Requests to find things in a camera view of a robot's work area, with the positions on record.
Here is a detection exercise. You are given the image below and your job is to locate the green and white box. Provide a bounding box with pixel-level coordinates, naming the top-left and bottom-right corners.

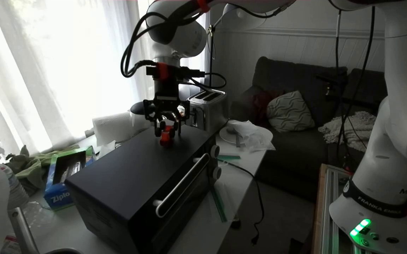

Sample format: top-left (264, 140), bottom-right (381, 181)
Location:
top-left (5, 144), bottom-right (81, 195)

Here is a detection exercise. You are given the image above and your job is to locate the black wrist camera red mount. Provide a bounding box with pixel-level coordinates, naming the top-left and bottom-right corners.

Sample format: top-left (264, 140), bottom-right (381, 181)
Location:
top-left (145, 62), bottom-right (208, 85)

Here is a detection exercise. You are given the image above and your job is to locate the white crumpled blanket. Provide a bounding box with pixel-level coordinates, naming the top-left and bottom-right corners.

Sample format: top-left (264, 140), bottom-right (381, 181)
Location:
top-left (317, 109), bottom-right (379, 153)

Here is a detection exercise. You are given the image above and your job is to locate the dark grey sofa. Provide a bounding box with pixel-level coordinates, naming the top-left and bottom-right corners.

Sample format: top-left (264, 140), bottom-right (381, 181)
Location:
top-left (231, 55), bottom-right (391, 205)

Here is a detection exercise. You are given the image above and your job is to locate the black toaster oven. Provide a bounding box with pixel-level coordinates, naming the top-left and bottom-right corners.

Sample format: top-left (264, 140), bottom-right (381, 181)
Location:
top-left (64, 119), bottom-right (225, 254)

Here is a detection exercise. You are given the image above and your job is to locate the sheer white curtain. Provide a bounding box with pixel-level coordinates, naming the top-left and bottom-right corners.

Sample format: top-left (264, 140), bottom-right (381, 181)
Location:
top-left (0, 0), bottom-right (211, 158)

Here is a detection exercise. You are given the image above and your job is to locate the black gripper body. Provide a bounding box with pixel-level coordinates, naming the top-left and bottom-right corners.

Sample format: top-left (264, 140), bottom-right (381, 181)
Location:
top-left (142, 78), bottom-right (191, 126)

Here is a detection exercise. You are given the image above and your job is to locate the black oven power cable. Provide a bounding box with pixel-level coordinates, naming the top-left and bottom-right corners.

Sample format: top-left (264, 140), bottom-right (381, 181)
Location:
top-left (217, 158), bottom-right (268, 247)

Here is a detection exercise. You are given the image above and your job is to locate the silver two-slot toaster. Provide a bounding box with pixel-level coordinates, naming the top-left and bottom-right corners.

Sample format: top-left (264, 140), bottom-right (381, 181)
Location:
top-left (184, 88), bottom-right (230, 136)

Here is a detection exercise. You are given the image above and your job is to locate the white foam block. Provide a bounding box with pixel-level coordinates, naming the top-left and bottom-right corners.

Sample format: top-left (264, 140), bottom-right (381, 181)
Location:
top-left (91, 110), bottom-right (152, 147)

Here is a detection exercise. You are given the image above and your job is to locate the clear zip bag green strip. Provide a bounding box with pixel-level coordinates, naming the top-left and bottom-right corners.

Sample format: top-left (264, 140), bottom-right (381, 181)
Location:
top-left (210, 181), bottom-right (230, 225)
top-left (217, 153), bottom-right (244, 162)

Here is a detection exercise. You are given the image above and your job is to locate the wooden workbench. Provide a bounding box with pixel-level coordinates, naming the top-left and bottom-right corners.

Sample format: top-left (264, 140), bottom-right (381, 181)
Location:
top-left (310, 162), bottom-right (338, 254)

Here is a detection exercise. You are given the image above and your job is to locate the dark red cushion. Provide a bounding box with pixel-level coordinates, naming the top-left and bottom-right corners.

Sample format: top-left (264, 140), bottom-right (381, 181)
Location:
top-left (249, 88), bottom-right (286, 127)

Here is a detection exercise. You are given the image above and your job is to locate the black-handled electric kettle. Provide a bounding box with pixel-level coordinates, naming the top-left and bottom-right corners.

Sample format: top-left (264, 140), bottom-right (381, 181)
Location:
top-left (129, 99), bottom-right (162, 117)

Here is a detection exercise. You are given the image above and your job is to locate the light grey cushion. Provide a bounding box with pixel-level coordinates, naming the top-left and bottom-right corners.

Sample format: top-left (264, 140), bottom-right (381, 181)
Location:
top-left (265, 89), bottom-right (319, 136)

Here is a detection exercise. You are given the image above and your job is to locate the blue Ziploc box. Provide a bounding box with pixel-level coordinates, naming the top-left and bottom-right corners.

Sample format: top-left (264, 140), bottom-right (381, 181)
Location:
top-left (43, 144), bottom-right (98, 212)

